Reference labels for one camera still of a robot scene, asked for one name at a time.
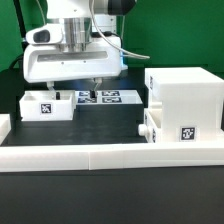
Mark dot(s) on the white front drawer tray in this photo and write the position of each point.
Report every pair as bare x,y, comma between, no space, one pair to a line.
151,127

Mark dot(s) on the white obstacle fence wall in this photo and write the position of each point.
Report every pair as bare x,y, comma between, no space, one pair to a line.
109,156

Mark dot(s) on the white marker tag sheet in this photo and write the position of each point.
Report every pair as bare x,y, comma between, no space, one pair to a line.
108,97

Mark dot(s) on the white drawer tray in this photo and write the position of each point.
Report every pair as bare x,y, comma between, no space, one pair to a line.
151,127
47,105

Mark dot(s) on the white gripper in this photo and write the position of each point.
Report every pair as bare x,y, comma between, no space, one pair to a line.
49,63

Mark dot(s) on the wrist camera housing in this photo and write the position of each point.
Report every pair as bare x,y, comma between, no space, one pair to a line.
47,34

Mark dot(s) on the white drawer cabinet box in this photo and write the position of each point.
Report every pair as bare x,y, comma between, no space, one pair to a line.
191,100

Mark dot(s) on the white rear drawer tray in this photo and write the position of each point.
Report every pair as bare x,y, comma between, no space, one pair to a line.
47,105

